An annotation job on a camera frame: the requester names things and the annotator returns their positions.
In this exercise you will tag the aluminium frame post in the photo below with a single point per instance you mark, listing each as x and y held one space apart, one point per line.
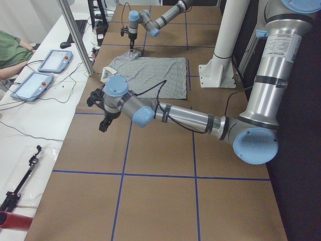
70 21

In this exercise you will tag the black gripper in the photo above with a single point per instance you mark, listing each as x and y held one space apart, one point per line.
109 116
132 36

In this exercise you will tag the black keyboard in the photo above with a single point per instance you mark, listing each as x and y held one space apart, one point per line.
81 26

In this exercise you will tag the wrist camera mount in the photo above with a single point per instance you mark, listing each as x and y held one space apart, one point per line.
96 98
123 31

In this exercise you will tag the person in green shirt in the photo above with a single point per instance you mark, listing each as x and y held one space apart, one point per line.
15 54

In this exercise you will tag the black computer mouse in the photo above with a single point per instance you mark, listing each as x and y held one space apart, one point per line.
65 45

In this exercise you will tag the teach pendant tablet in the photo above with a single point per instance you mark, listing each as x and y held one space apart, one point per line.
56 61
32 87

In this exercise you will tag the striped polo shirt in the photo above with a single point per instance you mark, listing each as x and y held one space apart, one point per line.
142 73

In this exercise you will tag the red cylinder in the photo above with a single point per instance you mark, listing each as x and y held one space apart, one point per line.
15 221

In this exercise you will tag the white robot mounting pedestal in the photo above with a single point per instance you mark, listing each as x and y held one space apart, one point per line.
218 72

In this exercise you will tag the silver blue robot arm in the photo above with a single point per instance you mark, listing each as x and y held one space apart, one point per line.
253 133
153 27

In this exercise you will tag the black box with label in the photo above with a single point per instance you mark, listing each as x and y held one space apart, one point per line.
100 29

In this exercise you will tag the lower teach pendant tablet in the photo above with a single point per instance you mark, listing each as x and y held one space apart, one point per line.
32 87

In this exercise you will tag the upper teach pendant tablet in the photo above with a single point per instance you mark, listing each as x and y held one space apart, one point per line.
56 61

